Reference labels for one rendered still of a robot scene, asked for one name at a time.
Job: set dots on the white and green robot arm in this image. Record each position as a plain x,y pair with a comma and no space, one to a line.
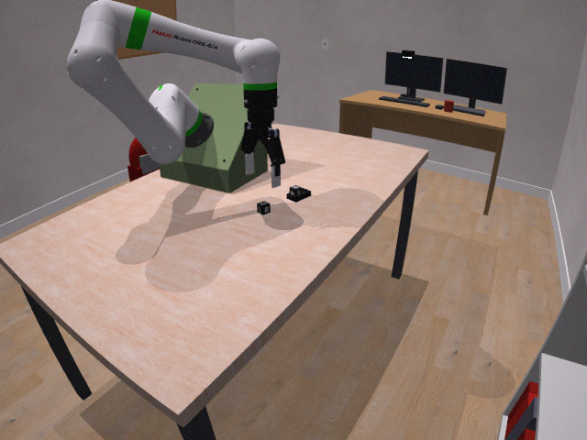
93,65

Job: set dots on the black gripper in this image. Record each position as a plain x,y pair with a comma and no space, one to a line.
262,125

